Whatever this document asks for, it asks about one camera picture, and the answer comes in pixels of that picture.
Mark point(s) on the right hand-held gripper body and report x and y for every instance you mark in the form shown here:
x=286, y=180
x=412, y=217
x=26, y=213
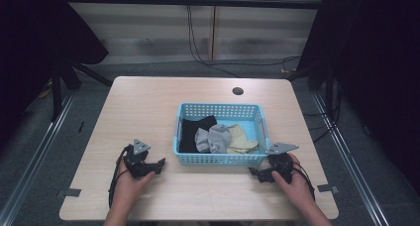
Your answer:
x=280, y=161

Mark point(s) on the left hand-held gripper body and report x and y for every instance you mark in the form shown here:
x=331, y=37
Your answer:
x=138, y=161

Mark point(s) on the light blue plastic basket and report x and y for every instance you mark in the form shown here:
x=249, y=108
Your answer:
x=257, y=127

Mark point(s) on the person's left hand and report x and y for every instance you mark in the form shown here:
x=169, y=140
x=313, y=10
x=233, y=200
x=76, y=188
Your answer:
x=127, y=186

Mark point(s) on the person's right hand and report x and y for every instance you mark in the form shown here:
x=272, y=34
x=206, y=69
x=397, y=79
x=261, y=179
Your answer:
x=297, y=186

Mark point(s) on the black sock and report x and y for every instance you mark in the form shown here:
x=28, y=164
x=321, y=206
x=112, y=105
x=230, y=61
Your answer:
x=188, y=133

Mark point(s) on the beige sock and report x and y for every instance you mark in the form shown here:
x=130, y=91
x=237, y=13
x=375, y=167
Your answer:
x=241, y=138

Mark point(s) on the small grey sock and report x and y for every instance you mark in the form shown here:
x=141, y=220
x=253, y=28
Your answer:
x=201, y=140

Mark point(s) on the grey tape piece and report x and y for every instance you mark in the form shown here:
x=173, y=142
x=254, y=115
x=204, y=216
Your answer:
x=327, y=188
x=72, y=192

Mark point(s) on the large grey sock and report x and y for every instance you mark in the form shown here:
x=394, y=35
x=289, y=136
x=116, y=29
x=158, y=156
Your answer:
x=219, y=138

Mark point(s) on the dark table grommet hole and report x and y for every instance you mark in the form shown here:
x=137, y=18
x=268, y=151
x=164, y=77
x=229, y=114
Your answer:
x=237, y=90

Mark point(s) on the black metal stand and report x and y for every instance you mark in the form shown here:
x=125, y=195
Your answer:
x=57, y=87

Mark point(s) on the black curtain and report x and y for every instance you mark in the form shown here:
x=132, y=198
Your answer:
x=376, y=70
x=29, y=47

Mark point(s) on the black horizontal bar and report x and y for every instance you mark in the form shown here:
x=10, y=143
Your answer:
x=165, y=1

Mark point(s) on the metal floor rail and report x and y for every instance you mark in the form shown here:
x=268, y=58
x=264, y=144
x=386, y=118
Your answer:
x=350, y=160
x=36, y=153

